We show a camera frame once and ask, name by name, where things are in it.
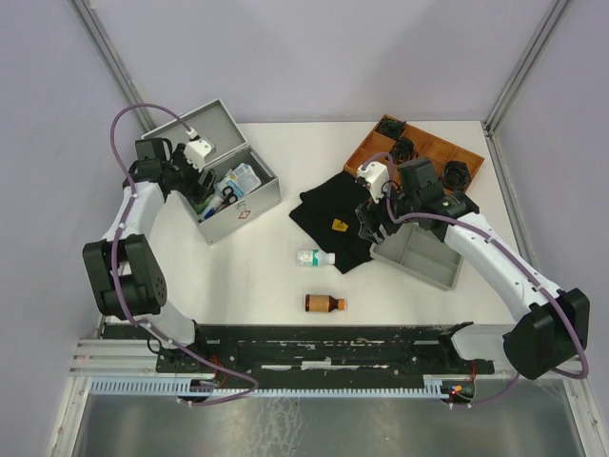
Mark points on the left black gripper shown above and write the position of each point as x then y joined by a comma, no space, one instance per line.
195,191

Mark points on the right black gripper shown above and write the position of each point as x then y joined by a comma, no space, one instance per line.
367,228

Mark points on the green small sachet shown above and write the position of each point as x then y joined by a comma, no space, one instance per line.
199,207

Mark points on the white blue tube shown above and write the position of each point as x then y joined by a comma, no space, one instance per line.
211,209

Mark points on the grey metal first aid box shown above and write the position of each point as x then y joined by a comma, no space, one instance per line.
214,122

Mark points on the blue white gauze packet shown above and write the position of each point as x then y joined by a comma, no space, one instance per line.
242,180

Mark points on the grey plastic divided tray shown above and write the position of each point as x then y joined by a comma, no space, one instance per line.
419,253

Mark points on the clear bottle green label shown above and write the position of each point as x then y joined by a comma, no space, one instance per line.
315,258

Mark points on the brown medicine bottle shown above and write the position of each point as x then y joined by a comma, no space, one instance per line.
323,303

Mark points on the black handled scissors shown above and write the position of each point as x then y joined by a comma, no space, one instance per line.
229,195

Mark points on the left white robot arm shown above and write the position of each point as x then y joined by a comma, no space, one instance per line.
126,280

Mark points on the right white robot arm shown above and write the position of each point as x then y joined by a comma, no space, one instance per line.
550,332

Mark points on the black folded cloth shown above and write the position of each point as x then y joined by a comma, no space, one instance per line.
327,214

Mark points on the dark rolled item compartment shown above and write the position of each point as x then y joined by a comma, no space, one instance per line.
391,128
403,150

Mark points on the brown wooden compartment tray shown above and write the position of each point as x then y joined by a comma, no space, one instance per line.
437,150

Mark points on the black rolled item right compartment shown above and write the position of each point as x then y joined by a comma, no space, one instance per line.
456,176

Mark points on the dark rolled item top compartment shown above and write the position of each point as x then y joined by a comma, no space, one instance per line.
391,128

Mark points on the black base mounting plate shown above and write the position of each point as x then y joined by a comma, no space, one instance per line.
318,357

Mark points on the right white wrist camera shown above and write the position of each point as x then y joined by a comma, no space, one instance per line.
374,176

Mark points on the light blue cable duct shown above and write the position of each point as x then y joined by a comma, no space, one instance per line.
198,386

